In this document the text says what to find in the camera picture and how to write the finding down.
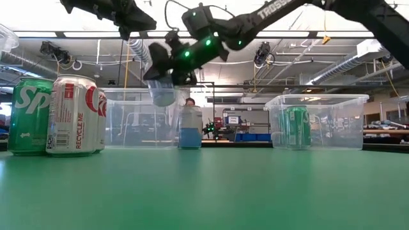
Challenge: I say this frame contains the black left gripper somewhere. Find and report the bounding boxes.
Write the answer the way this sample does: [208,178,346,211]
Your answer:
[92,0,157,41]

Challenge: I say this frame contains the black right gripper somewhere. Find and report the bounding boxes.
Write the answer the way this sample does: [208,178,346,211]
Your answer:
[143,41,205,86]

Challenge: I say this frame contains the blue white Spindrift can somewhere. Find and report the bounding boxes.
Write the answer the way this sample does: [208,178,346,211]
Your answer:
[178,105,203,150]
[148,79,177,108]

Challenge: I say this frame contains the silver Diet Coke can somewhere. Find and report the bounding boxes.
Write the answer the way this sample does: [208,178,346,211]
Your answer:
[93,88,108,153]
[45,73,99,158]

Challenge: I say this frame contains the black ceiling device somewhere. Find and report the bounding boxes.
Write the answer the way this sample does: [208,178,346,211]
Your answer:
[40,40,72,65]

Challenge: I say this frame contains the blue storage bins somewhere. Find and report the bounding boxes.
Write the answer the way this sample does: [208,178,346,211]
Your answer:
[235,133,272,143]

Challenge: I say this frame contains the green table mat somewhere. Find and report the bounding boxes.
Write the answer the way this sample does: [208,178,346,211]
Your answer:
[0,145,409,230]

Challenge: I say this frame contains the yellow hanging hook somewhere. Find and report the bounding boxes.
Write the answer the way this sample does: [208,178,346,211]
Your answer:
[321,11,332,45]

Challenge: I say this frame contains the wooden workbench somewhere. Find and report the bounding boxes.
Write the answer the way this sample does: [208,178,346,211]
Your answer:
[353,127,409,144]

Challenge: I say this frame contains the silver flexible duct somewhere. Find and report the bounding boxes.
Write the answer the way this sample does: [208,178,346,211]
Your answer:
[127,38,153,66]

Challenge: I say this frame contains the yellow hanging cord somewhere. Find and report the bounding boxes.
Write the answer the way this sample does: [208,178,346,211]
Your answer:
[123,40,132,93]

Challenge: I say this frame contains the black hanging camera rig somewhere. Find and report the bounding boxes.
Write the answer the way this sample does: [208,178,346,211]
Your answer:
[254,41,275,68]

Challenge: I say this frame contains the large silver duct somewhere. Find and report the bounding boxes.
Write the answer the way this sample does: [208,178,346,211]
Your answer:
[300,38,409,86]

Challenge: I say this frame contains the thin yellow cord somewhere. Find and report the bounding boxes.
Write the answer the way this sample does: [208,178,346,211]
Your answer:
[380,60,400,98]

